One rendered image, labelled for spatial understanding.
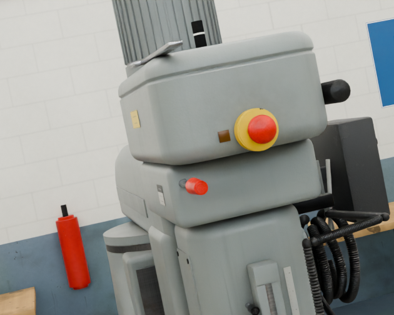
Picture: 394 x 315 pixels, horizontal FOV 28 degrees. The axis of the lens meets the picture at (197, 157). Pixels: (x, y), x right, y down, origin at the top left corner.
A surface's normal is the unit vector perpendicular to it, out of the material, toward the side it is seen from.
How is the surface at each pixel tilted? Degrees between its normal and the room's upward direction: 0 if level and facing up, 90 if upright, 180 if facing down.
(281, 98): 90
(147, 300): 90
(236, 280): 90
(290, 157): 90
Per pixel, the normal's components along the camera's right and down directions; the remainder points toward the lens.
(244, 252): 0.20, 0.01
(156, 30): -0.23, 0.10
